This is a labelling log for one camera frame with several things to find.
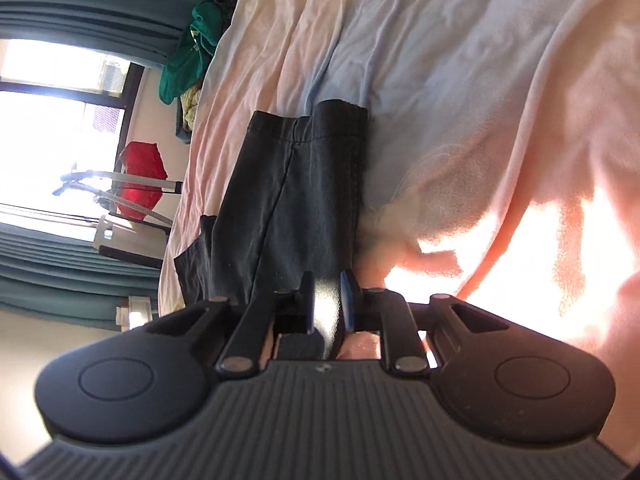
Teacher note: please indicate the pale yellow knit cloth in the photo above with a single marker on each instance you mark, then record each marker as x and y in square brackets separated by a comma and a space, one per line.
[190, 107]

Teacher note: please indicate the window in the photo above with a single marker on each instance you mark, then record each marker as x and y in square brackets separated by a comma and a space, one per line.
[45, 130]

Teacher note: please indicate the red umbrella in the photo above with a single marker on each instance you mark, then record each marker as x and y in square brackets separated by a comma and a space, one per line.
[142, 180]

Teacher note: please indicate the dark grey pants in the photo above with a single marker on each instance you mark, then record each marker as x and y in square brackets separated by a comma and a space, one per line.
[300, 200]

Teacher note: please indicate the green garment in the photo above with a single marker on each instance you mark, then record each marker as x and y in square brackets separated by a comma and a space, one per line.
[192, 55]

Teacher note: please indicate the pastel pink blue blanket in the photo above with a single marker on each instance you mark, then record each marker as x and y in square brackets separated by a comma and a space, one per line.
[450, 85]

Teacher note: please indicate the small white box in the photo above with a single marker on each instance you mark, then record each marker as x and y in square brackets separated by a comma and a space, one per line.
[134, 312]

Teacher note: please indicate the teal curtain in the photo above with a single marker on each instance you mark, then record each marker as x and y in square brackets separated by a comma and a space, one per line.
[60, 270]
[100, 10]

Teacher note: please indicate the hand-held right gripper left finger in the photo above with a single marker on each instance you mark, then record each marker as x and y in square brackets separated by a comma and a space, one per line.
[308, 305]

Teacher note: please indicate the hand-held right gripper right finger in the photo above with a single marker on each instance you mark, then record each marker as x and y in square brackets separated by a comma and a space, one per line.
[346, 302]

